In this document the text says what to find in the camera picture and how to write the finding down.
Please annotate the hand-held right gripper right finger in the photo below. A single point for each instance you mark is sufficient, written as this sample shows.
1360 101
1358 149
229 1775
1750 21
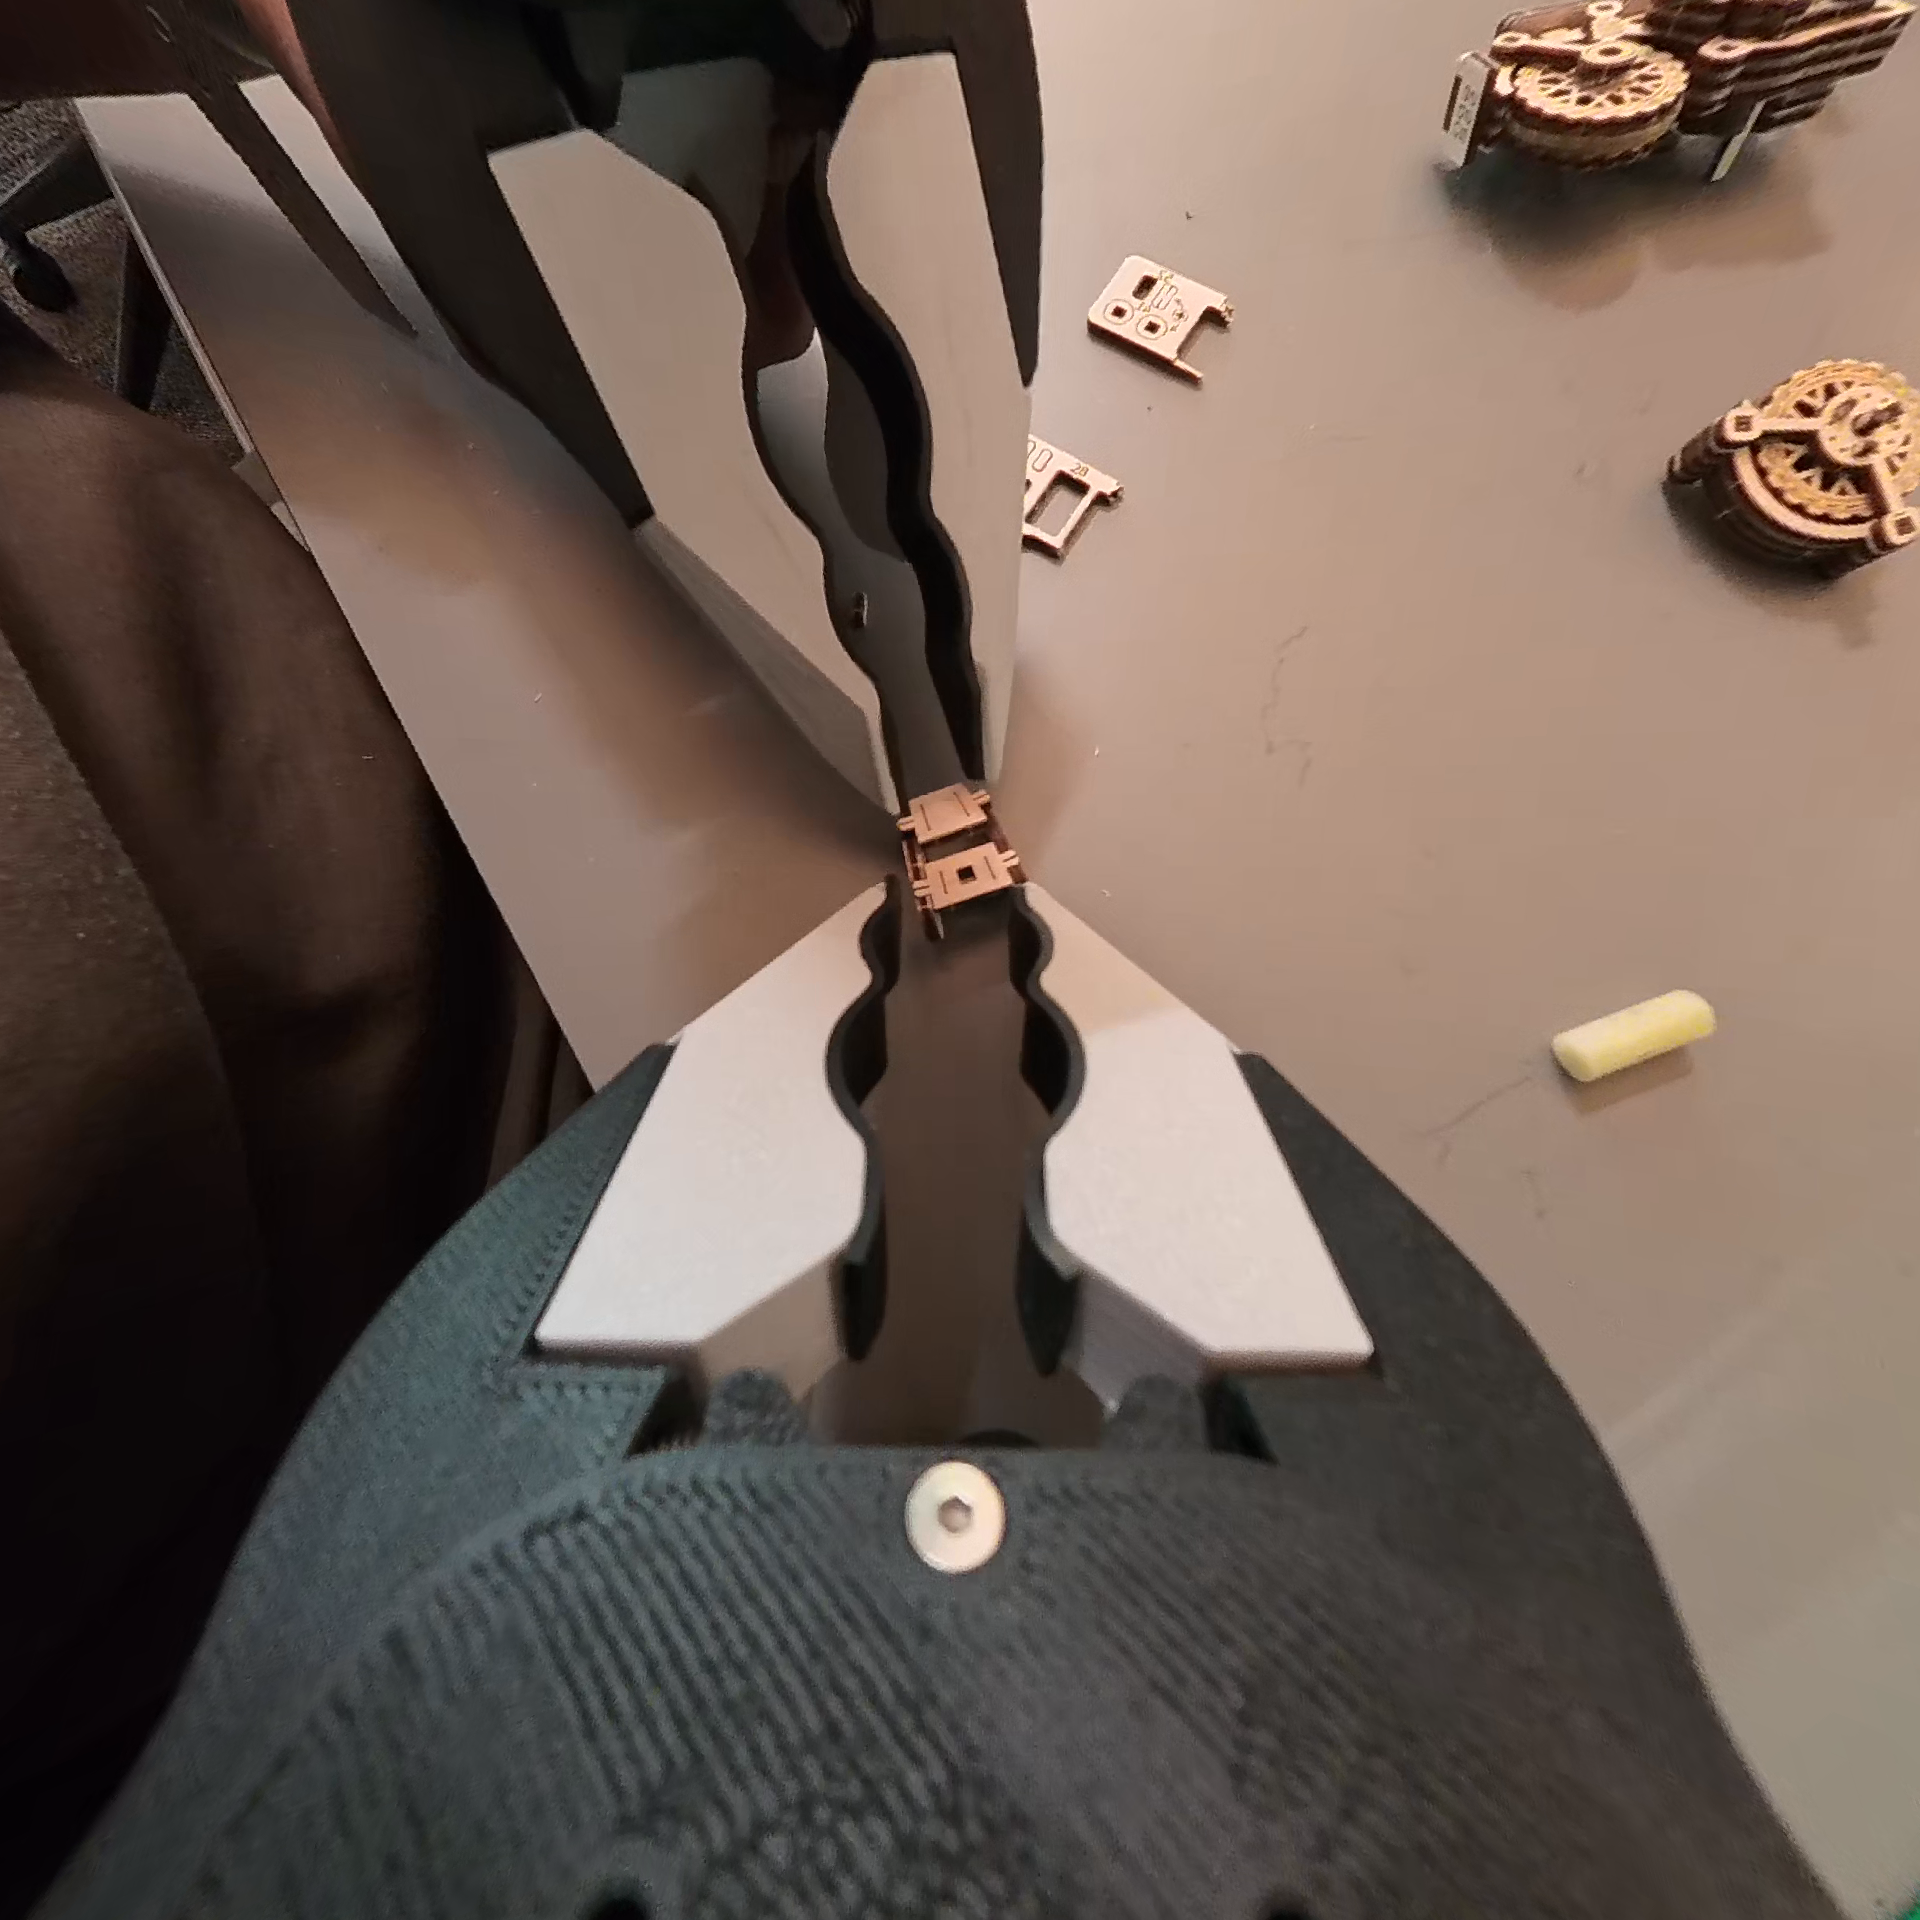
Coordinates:
1186 1202

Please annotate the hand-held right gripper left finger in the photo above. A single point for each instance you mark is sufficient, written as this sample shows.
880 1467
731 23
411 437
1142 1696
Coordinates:
706 1186

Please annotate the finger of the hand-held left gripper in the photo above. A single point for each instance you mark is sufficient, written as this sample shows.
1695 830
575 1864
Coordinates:
645 360
946 271

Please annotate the small wooden puzzle block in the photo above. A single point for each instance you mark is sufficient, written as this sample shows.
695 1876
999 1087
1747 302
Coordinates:
964 869

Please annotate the grey desk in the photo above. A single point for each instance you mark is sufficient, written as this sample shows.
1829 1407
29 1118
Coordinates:
1350 781

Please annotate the flat wooden puzzle piece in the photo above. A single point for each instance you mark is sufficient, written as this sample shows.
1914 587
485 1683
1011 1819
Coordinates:
1149 311

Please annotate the black chair base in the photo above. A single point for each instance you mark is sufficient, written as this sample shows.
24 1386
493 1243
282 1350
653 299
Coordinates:
34 264

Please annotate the yellow foam cylinder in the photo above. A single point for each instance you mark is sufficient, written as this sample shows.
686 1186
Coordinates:
1632 1036

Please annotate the person's brown trousers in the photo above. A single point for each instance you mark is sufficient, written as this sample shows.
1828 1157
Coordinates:
226 932

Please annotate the large wooden gear model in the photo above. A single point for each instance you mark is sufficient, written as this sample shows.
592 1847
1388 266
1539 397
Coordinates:
1605 90

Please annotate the round wooden wheel assembly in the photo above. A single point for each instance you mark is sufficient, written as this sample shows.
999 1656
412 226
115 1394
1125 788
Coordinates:
1810 469

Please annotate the flat wooden frame piece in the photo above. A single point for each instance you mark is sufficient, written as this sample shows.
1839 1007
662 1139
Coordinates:
1069 503

